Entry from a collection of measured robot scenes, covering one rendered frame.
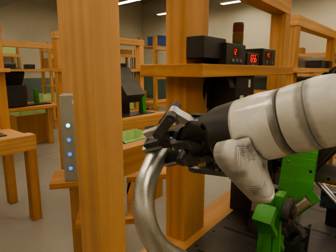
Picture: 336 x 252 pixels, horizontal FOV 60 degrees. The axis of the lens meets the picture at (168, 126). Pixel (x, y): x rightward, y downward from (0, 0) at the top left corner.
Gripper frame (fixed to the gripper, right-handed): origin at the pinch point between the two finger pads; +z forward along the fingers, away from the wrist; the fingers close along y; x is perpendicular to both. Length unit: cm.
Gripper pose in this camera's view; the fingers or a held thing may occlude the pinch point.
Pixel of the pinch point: (161, 151)
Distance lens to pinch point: 43.3
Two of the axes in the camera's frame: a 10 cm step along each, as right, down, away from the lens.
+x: -3.2, 7.4, -5.9
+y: -6.3, -6.3, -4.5
